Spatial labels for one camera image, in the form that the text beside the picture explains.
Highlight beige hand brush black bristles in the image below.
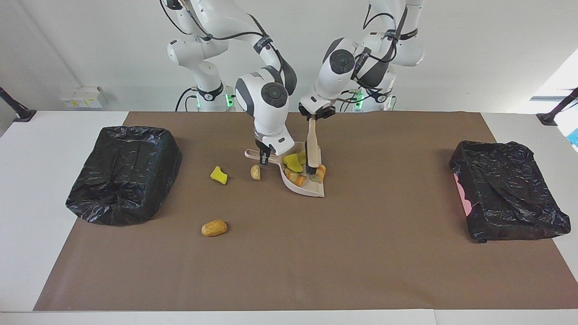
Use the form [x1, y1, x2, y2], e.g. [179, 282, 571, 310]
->
[306, 118, 322, 176]

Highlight orange striped croissant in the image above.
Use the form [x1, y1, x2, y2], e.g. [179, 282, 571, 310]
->
[284, 168, 308, 186]

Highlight beige plastic dustpan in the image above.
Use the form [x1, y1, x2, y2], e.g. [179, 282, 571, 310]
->
[244, 141, 326, 198]

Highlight brown oval bread roll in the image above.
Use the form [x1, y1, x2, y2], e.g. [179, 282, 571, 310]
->
[201, 219, 228, 237]

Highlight black bag lined bin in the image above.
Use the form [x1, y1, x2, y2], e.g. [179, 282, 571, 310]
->
[65, 126, 182, 226]

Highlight pink plastic bin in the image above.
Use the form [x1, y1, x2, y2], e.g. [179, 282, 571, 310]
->
[455, 176, 473, 216]

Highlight right black bag bin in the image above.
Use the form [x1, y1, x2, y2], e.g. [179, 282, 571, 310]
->
[449, 140, 572, 244]

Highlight brown table mat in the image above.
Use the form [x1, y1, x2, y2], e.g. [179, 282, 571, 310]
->
[33, 111, 578, 311]

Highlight black base cable bundle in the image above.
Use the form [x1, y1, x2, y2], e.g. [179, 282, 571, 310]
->
[175, 87, 199, 112]
[338, 89, 364, 112]

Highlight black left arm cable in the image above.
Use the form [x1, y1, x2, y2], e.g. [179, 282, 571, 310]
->
[336, 11, 400, 111]

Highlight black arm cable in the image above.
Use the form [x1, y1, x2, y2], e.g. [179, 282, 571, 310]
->
[159, 0, 280, 59]
[336, 11, 400, 111]

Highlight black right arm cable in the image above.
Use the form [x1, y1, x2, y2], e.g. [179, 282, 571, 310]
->
[159, 0, 280, 59]

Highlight white wall box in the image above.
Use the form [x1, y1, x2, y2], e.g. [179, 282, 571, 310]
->
[59, 87, 103, 109]

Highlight black camera stand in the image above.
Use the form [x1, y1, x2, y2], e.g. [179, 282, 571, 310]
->
[0, 87, 37, 122]
[536, 88, 578, 126]

